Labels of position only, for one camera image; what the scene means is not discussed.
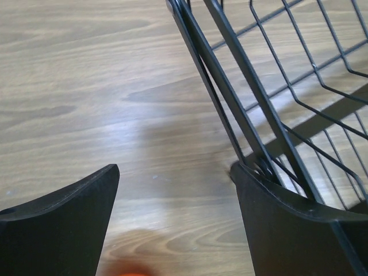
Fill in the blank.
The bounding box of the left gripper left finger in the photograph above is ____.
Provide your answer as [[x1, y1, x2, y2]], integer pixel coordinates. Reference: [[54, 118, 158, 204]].
[[1, 164, 120, 275]]

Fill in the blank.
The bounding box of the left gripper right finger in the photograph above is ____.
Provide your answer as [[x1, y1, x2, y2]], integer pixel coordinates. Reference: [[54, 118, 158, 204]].
[[230, 162, 367, 275]]

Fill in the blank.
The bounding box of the black wire dish rack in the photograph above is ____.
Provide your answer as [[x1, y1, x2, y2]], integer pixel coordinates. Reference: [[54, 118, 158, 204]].
[[166, 1, 367, 213]]

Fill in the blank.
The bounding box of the orange bowl far left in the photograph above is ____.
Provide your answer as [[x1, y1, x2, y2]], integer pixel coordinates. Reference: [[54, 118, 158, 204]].
[[110, 260, 156, 276]]

